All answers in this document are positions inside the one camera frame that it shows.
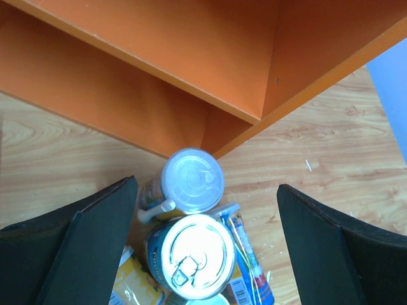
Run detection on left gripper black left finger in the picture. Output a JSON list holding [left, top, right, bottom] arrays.
[[1, 176, 138, 304]]

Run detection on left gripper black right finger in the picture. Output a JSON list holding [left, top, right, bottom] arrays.
[[277, 184, 406, 304]]

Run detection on tall blue colourful can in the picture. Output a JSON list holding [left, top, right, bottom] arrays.
[[209, 203, 275, 304]]

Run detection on blue yellow tin can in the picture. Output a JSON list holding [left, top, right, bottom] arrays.
[[144, 214, 236, 300]]

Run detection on yellow can with white lid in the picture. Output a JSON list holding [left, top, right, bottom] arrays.
[[136, 148, 224, 224]]

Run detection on lying orange fruit can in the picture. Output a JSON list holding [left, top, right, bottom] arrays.
[[109, 245, 165, 305]]

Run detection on small green can white lid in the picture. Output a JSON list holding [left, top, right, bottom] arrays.
[[165, 292, 230, 305]]

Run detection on orange wooden shelf cabinet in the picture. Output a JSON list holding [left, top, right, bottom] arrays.
[[1, 1, 406, 158]]

